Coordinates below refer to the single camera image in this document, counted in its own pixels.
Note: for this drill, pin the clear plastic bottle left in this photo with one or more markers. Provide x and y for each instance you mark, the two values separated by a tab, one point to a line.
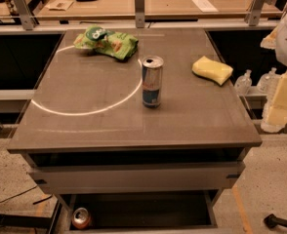
243	83

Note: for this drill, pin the clear plastic bottle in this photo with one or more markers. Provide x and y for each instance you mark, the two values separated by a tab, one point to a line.
243	83
265	80

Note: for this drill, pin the grey metal bracket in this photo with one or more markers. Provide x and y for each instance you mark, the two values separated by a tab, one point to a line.
139	13
254	12
21	14

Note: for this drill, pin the black chair base leg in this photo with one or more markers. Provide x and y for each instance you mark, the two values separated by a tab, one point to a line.
272	221

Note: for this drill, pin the green rice chip bag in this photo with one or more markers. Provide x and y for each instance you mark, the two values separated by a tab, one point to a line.
119	45

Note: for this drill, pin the yellow sponge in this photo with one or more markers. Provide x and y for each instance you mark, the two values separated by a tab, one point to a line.
212	70

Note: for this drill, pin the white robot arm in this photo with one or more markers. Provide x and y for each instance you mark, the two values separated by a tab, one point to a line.
281	44

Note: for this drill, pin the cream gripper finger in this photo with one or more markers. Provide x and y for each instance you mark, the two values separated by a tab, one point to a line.
269	42
275	110

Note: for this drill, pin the grey metal bracket right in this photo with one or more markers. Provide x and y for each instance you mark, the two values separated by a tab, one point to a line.
254	12

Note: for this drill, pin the grey metal bracket centre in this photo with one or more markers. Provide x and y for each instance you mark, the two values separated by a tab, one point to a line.
139	13

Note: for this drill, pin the grey metal bracket left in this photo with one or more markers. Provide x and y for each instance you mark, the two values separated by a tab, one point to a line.
21	14

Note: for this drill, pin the clear plastic bottle right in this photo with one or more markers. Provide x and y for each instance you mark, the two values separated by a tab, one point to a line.
265	80

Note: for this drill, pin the orange can on floor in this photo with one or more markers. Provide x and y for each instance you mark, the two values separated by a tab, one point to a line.
81	218

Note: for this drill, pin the small paper card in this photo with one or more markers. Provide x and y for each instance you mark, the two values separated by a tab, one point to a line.
60	5

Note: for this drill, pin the blue silver energy drink can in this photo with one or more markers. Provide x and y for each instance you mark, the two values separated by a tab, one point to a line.
152	67

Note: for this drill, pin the white envelope paper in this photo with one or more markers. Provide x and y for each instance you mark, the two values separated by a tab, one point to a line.
205	6

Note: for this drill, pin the grey table drawer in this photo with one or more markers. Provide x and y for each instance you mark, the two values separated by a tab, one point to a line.
137	178

